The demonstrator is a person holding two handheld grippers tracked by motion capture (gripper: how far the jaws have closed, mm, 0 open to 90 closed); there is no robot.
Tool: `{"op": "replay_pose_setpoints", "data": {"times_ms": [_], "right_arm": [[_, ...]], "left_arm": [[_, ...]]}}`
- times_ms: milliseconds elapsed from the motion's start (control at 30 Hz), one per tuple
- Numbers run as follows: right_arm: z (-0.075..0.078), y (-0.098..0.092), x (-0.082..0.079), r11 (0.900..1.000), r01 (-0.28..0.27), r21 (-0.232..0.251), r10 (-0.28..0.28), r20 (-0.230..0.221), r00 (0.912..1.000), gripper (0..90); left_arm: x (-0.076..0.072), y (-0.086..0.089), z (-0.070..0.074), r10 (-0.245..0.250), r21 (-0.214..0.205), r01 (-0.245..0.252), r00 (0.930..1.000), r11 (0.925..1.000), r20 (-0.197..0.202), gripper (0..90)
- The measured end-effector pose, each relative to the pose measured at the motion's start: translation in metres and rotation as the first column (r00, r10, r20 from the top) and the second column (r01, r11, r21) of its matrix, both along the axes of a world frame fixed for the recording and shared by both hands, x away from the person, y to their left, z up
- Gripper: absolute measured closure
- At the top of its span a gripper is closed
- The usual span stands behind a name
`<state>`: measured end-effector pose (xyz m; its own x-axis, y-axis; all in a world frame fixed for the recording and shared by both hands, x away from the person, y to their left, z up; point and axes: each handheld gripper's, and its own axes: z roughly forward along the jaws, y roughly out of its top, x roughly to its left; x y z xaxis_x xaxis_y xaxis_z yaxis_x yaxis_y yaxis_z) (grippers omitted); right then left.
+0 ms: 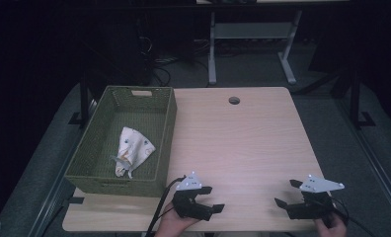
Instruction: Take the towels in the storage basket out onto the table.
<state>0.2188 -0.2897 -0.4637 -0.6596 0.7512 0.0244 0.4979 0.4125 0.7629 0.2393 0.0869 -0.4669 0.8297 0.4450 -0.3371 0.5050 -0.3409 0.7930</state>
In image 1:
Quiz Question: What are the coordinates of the person's left hand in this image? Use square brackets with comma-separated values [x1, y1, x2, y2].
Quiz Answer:
[155, 200, 201, 237]

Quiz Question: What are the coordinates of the black metal stand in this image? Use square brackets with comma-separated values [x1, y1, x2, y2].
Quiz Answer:
[349, 68, 376, 130]
[68, 74, 93, 128]

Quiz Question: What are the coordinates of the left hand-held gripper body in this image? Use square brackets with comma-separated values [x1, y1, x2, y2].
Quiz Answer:
[172, 171, 214, 221]

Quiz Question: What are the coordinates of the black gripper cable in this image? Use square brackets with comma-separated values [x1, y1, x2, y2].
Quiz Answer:
[145, 175, 188, 237]
[330, 197, 379, 237]

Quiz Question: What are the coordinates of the white printed cloth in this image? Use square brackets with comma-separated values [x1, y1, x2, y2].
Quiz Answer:
[110, 126, 157, 180]

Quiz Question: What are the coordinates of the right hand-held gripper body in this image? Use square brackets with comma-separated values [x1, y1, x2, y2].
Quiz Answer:
[286, 175, 346, 220]

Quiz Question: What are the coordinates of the bundle of floor cables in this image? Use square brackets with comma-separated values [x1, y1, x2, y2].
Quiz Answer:
[137, 36, 211, 87]

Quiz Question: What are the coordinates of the white metal desk frame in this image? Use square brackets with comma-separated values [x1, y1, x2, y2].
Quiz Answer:
[207, 9, 303, 86]

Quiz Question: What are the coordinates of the green woven basket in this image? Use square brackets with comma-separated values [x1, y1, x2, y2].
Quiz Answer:
[64, 85, 179, 198]

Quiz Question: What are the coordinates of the person's right hand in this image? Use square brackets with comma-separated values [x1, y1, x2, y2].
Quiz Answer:
[314, 212, 348, 237]

